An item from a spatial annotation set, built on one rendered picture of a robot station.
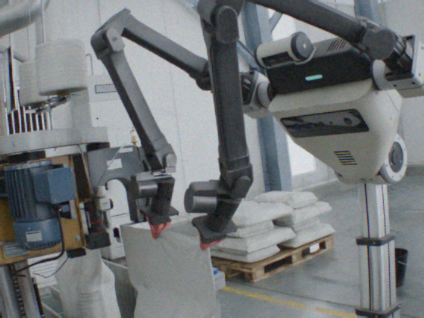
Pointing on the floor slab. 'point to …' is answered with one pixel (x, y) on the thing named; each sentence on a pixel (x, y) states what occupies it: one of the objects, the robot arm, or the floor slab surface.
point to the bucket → (400, 266)
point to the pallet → (229, 268)
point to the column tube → (8, 309)
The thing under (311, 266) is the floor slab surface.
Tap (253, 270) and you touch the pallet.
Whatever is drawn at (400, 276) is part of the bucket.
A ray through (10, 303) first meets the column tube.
